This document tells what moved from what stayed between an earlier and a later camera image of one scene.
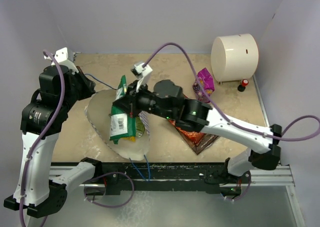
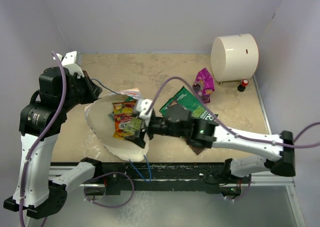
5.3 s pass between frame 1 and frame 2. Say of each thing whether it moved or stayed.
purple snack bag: stayed
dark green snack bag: moved
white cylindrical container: stayed
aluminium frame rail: stayed
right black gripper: moved
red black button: stayed
